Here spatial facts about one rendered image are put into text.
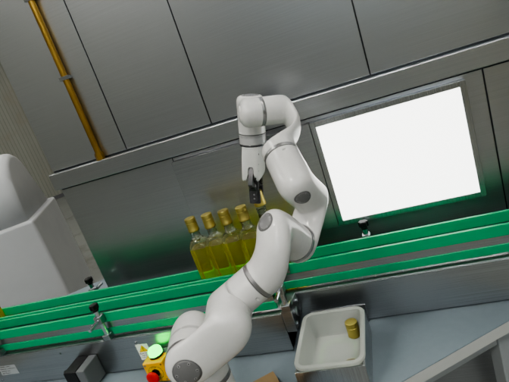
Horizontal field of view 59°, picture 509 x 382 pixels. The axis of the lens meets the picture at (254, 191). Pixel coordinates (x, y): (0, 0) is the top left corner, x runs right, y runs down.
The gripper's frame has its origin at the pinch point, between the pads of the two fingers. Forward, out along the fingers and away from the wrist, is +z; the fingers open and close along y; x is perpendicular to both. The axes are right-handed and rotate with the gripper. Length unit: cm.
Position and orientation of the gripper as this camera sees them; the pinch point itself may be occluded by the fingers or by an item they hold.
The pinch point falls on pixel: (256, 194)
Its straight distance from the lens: 130.7
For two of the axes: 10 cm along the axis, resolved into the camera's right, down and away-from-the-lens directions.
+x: 9.7, 0.1, -2.3
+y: -2.2, 3.5, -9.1
